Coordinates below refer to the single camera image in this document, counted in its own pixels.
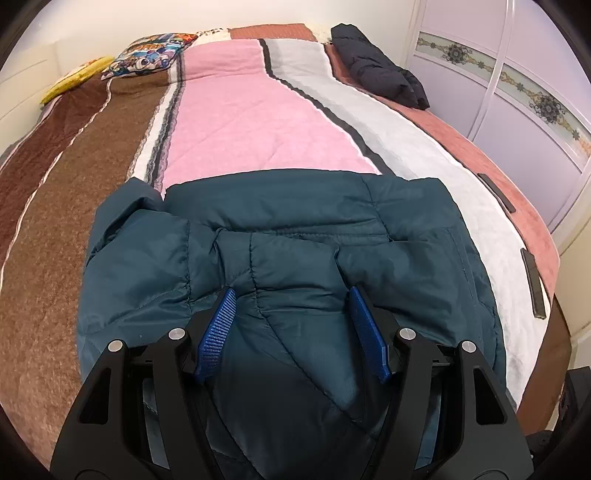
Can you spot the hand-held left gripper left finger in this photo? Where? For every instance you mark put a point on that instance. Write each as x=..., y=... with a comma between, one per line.
x=217, y=332

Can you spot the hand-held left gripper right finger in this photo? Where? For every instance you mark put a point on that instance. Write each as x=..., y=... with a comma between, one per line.
x=369, y=332

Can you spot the teal quilted jacket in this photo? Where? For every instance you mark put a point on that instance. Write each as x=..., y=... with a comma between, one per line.
x=286, y=221

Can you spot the dark flat strip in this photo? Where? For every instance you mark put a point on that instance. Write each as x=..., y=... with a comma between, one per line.
x=534, y=286
x=497, y=193

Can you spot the salmon pink bed sheet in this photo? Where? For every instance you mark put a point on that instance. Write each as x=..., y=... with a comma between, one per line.
x=461, y=138

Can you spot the striped fleece blanket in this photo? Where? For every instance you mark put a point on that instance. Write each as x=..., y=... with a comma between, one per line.
x=240, y=115

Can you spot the white wardrobe with floral trim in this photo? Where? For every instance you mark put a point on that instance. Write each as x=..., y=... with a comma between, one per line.
x=521, y=129

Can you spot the folded navy puffer jacket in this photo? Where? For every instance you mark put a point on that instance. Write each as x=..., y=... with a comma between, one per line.
x=369, y=64

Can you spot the cartoon printed pillow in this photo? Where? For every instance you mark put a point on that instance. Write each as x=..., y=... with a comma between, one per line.
x=143, y=57

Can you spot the yellow pillow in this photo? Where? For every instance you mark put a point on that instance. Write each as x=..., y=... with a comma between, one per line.
x=74, y=81

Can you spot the white headboard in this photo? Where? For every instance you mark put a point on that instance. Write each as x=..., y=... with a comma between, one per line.
x=27, y=78

